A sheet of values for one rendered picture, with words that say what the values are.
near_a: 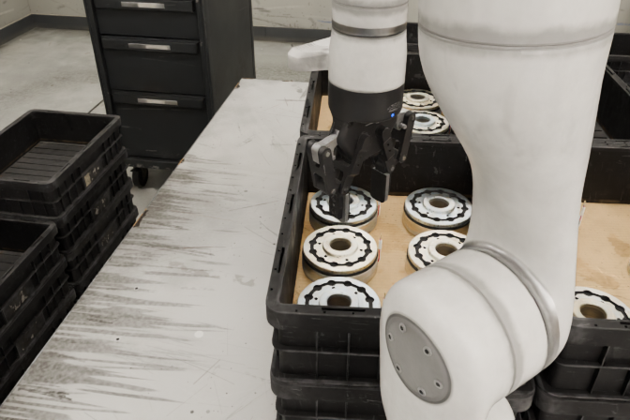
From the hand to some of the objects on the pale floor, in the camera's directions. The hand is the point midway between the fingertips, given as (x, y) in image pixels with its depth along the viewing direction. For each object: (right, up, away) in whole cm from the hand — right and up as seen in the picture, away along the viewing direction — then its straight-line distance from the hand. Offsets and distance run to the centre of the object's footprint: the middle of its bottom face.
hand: (360, 197), depth 66 cm
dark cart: (-60, +12, +208) cm, 217 cm away
